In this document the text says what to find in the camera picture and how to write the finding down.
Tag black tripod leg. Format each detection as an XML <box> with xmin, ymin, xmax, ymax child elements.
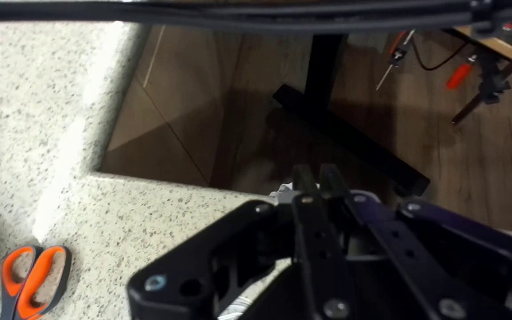
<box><xmin>450</xmin><ymin>34</ymin><xmax>512</xmax><ymax>126</ymax></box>

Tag thin black wire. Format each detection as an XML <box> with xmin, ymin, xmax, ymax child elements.
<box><xmin>409</xmin><ymin>34</ymin><xmax>477</xmax><ymax>75</ymax></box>

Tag wooden table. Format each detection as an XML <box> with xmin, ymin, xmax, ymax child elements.
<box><xmin>450</xmin><ymin>23</ymin><xmax>512</xmax><ymax>60</ymax></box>

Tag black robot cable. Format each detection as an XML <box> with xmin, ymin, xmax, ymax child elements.
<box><xmin>0</xmin><ymin>0</ymin><xmax>512</xmax><ymax>64</ymax></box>

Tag orange handled scissors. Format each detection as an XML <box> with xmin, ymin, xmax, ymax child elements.
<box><xmin>0</xmin><ymin>244</ymin><xmax>73</xmax><ymax>320</ymax></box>

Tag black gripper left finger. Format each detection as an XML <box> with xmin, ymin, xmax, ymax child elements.
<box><xmin>290</xmin><ymin>164</ymin><xmax>352</xmax><ymax>320</ymax></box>

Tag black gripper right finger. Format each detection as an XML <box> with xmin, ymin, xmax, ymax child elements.
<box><xmin>319</xmin><ymin>164</ymin><xmax>471</xmax><ymax>320</ymax></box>

